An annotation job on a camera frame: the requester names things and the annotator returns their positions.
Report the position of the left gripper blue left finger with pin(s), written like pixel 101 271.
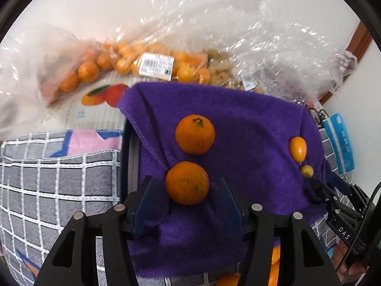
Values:
pixel 143 199

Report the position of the grey checkered blanket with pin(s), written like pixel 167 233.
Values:
pixel 47 177

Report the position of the mandarin orange two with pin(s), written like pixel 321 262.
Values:
pixel 187 183

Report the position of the mandarin orange one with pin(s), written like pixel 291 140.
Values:
pixel 195 134

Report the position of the mandarin orange three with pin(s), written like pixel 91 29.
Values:
pixel 274 274

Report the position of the large crumpled clear plastic bag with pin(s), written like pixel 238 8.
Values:
pixel 248 48

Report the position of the small yellow fruit one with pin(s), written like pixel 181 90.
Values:
pixel 307 171

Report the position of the small clear bag of oranges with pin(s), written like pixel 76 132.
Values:
pixel 34 63

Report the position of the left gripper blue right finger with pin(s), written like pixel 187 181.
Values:
pixel 234 209

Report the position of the oval kumquat orange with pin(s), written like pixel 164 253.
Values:
pixel 298 149

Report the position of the mandarin orange four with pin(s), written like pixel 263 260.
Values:
pixel 228 280

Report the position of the purple towel covered tray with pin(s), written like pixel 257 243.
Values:
pixel 251 151

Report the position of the large orange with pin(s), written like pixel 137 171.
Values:
pixel 275 255

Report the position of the blue tissue pack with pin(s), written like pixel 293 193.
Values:
pixel 338 135

